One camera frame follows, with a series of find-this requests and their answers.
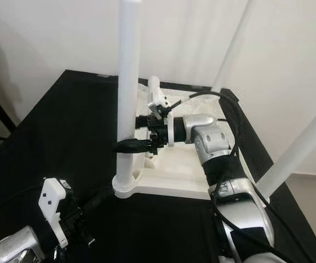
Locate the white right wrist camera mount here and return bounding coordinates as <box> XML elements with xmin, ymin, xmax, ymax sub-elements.
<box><xmin>147</xmin><ymin>77</ymin><xmax>175</xmax><ymax>147</ymax></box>

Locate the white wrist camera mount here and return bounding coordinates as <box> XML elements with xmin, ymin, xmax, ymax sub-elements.
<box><xmin>40</xmin><ymin>177</ymin><xmax>71</xmax><ymax>248</ymax></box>
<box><xmin>147</xmin><ymin>77</ymin><xmax>175</xmax><ymax>147</ymax></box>

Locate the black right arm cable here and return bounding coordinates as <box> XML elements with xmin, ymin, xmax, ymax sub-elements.
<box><xmin>166</xmin><ymin>90</ymin><xmax>301</xmax><ymax>263</ymax></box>

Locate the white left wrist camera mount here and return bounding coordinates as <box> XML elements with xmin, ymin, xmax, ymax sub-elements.
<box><xmin>40</xmin><ymin>177</ymin><xmax>71</xmax><ymax>248</ymax></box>

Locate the white plastic table top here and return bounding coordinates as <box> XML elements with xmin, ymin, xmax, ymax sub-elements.
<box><xmin>113</xmin><ymin>82</ymin><xmax>268</xmax><ymax>201</ymax></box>

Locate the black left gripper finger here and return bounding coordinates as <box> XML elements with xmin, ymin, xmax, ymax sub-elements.
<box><xmin>78</xmin><ymin>186</ymin><xmax>114</xmax><ymax>212</ymax></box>

